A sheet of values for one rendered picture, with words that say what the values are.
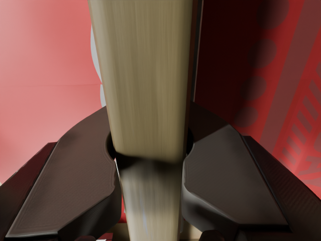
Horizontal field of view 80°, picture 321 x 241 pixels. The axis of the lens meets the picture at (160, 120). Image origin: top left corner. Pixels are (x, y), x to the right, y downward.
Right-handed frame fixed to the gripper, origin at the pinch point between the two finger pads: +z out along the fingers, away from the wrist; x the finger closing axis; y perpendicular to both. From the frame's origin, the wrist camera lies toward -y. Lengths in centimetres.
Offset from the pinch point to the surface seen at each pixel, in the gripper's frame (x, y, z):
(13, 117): -12.8, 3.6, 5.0
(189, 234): 4.8, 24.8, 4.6
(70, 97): -7.1, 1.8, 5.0
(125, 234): -4.7, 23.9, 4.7
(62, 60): -6.9, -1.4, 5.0
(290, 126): 13.6, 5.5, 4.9
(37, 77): -9.4, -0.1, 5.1
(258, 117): 10.1, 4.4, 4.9
